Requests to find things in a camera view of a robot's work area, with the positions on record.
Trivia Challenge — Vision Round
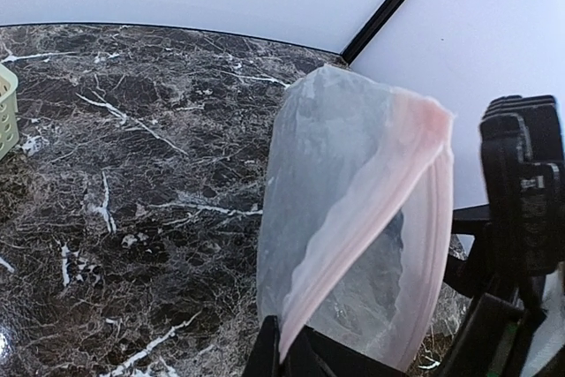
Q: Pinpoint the beige perforated plastic basket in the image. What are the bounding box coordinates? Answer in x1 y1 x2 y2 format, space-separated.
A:
0 64 19 160

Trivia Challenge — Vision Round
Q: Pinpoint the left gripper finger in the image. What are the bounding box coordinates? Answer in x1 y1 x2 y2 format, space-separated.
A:
242 316 397 377

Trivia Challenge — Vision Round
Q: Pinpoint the right black frame post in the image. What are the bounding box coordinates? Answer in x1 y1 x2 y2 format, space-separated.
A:
340 0 406 65

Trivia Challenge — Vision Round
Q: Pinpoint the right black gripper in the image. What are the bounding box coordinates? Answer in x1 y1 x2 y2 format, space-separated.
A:
441 94 564 376

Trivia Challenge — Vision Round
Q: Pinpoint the clear zip top bag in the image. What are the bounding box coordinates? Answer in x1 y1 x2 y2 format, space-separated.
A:
257 65 454 370

